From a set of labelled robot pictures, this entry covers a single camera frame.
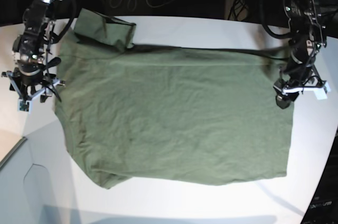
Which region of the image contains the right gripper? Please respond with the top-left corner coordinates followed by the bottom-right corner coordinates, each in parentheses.
top-left (1, 67), bottom-right (65, 103)

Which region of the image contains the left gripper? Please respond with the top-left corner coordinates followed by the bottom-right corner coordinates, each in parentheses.
top-left (273, 69), bottom-right (329, 109)

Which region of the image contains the olive green t-shirt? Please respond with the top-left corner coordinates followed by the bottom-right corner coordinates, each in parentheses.
top-left (55, 10), bottom-right (293, 189)

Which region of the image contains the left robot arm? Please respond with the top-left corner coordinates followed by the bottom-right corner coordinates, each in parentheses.
top-left (259, 0), bottom-right (328, 109)

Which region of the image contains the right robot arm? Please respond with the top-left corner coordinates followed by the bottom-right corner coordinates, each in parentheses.
top-left (2, 0), bottom-right (76, 111)

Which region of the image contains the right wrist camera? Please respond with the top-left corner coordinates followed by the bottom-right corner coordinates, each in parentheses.
top-left (17, 99), bottom-right (31, 113)

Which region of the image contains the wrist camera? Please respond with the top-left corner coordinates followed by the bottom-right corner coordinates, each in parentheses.
top-left (17, 99), bottom-right (31, 113)
top-left (314, 84), bottom-right (331, 100)

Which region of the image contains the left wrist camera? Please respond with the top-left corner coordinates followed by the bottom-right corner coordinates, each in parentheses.
top-left (314, 84), bottom-right (331, 100)

